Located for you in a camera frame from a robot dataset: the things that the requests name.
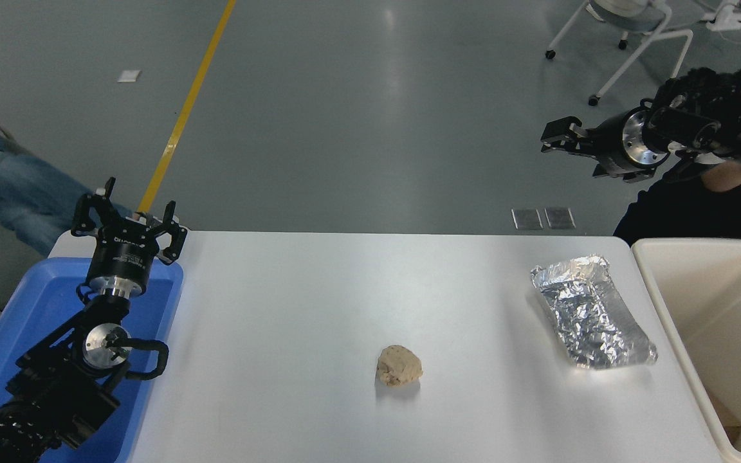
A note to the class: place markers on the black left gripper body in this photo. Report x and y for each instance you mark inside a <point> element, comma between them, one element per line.
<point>119,257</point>

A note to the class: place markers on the person's forearm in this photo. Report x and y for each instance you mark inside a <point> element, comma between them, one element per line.
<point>731,177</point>

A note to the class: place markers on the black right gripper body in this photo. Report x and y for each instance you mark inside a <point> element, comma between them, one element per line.
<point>608,145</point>

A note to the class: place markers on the metal floor plate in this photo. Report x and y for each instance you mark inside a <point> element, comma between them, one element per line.
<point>527,218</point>
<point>559,218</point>

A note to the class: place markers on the white power strip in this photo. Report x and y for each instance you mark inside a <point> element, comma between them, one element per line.
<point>727,22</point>

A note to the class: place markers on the white wheeled chair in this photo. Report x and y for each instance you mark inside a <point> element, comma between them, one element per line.
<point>628,16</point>

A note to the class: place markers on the crumpled silver foil tray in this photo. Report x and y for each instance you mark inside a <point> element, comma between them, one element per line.
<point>589,315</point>

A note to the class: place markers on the crumpled tan paper ball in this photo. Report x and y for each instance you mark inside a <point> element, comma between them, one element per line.
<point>399,365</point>

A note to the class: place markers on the person beside bin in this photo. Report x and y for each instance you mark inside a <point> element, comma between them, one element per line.
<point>679,212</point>

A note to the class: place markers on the blue plastic tray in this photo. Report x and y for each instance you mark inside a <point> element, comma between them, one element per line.
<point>42,302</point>

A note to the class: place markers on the large pale plastic bin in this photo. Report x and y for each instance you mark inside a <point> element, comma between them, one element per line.
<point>731,321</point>

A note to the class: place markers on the seated person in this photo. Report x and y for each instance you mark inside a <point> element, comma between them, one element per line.
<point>17,193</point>

